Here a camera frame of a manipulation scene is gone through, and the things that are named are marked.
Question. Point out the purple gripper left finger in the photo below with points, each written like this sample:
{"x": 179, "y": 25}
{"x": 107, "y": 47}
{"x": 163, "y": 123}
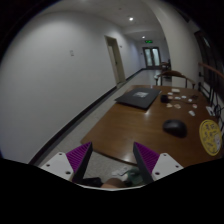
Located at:
{"x": 78, "y": 159}

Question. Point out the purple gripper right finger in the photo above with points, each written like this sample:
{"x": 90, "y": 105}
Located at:
{"x": 146, "y": 160}

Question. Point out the black computer mouse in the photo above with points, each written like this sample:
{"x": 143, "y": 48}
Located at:
{"x": 175, "y": 127}

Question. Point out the black mouse pad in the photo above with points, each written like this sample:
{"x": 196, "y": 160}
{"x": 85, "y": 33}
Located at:
{"x": 139, "y": 97}

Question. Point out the white card on table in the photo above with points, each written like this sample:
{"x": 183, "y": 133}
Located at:
{"x": 192, "y": 113}

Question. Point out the small black box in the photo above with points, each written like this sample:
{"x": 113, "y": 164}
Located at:
{"x": 164, "y": 99}

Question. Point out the yellow round sticker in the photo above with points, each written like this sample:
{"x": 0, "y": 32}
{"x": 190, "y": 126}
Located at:
{"x": 210, "y": 137}

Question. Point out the white paper on table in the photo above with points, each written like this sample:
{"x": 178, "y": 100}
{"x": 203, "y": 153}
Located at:
{"x": 175, "y": 90}

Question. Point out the wooden chair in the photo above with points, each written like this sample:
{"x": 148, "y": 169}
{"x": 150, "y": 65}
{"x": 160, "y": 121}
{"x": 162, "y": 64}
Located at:
{"x": 172, "y": 73}

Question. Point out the glass double door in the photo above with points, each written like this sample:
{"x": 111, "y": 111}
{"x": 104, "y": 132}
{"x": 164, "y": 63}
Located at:
{"x": 152, "y": 57}

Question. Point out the green exit sign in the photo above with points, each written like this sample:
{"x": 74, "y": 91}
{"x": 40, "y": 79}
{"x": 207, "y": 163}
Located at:
{"x": 148, "y": 41}

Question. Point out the wooden door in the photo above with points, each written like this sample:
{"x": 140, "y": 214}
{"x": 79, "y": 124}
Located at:
{"x": 116, "y": 60}

